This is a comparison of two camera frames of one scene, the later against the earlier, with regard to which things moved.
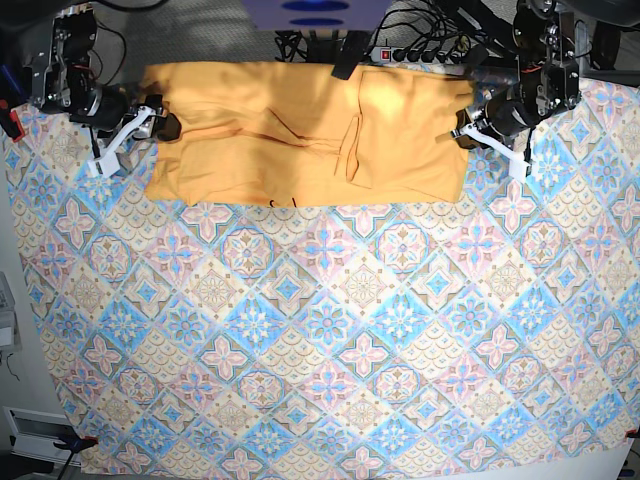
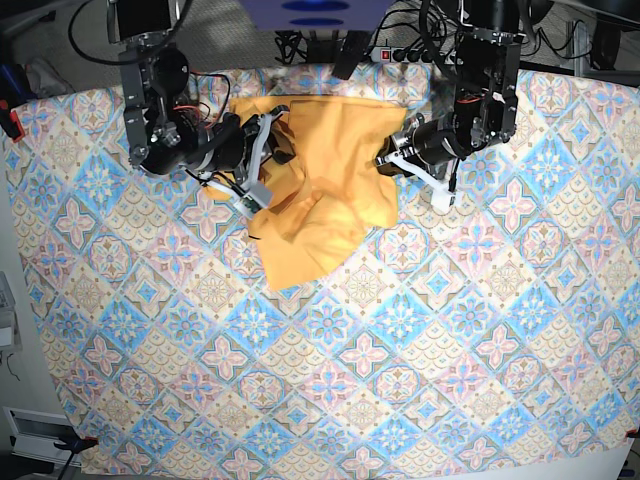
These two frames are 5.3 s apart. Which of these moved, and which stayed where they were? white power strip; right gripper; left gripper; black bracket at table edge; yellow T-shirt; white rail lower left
Moved: right gripper; left gripper; yellow T-shirt
Stayed: white rail lower left; white power strip; black bracket at table edge
